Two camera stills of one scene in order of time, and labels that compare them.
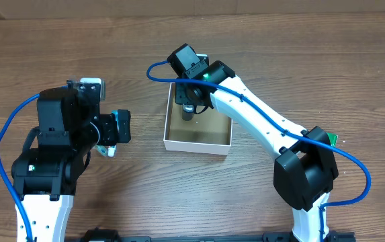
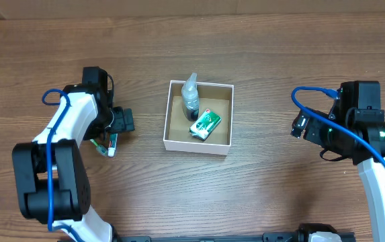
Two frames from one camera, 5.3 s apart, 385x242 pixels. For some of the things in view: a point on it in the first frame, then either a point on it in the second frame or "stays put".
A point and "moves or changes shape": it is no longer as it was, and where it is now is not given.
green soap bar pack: x=332 y=138 moves or changes shape
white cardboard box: x=209 y=132 stays put
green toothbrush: x=102 y=150 stays put
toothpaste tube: x=111 y=149 stays put
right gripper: x=188 y=101 to x=312 y=129
